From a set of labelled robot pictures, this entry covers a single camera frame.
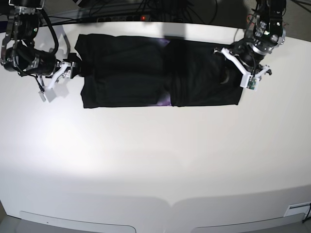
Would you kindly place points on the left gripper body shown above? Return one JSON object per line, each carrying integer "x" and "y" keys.
{"x": 250, "y": 53}

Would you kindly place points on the black T-shirt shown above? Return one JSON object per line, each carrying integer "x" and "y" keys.
{"x": 135, "y": 71}

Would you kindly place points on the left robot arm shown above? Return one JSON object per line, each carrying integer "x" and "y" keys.
{"x": 264, "y": 32}

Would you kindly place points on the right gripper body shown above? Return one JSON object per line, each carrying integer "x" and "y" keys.
{"x": 72, "y": 58}

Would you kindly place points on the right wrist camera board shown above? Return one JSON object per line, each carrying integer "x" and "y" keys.
{"x": 50, "y": 94}

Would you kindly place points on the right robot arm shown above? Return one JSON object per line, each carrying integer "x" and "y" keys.
{"x": 18, "y": 51}

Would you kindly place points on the black power strip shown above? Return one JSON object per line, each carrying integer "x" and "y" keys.
{"x": 124, "y": 18}

